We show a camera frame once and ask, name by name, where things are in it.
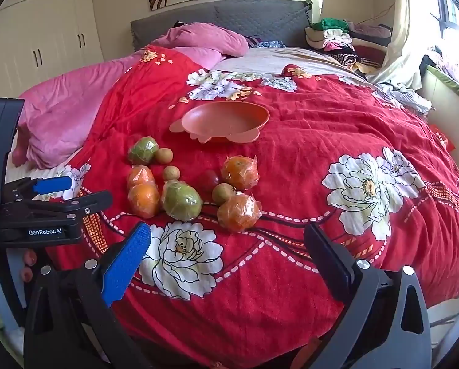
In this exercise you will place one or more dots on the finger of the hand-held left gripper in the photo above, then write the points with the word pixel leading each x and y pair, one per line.
pixel 83 201
pixel 53 184

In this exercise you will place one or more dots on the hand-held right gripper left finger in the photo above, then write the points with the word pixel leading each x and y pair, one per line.
pixel 125 261

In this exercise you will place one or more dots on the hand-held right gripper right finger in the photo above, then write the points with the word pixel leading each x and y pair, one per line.
pixel 329 253

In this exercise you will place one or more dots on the orange tangerine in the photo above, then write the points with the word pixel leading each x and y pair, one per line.
pixel 240 172
pixel 140 176
pixel 143 199
pixel 238 212

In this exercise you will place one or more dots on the small green tangerine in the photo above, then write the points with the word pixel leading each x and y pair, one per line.
pixel 143 150

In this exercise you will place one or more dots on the large green tangerine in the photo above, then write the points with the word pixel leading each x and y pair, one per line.
pixel 180 200

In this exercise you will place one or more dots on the brown longan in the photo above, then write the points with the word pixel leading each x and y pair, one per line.
pixel 223 193
pixel 171 172
pixel 163 155

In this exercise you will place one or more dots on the red tomato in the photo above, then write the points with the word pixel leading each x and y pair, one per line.
pixel 209 180

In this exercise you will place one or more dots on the pink plastic plate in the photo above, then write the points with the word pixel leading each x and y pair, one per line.
pixel 223 119

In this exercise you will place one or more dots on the white mattress sheet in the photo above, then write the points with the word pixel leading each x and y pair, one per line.
pixel 18 171

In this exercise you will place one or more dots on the red floral blanket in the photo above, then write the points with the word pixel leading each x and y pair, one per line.
pixel 291 200

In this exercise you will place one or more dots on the pink quilt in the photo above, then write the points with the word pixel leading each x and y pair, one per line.
pixel 60 103

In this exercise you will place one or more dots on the white wardrobe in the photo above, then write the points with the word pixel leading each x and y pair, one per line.
pixel 41 27

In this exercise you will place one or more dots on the red packet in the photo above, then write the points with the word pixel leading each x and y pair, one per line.
pixel 441 138

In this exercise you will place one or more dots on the white grey garment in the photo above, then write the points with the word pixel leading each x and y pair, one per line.
pixel 402 96

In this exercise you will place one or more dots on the cream window seat green trim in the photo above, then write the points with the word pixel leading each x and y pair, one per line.
pixel 444 96

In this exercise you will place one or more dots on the beige bed sheet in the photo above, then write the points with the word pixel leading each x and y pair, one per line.
pixel 275 59

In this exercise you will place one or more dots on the pile of folded clothes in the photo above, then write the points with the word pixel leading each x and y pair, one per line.
pixel 333 38

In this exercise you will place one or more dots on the blue floral cloth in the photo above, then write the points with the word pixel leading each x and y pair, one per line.
pixel 270 44

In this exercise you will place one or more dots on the dark clothes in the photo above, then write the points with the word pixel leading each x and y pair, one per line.
pixel 433 61

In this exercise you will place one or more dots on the purple patterned cloth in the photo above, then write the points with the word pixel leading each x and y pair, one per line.
pixel 458 65

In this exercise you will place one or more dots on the pink pillow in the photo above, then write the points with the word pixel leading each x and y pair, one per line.
pixel 233 19

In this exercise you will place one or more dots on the cream curtain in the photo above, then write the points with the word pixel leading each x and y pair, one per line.
pixel 402 27

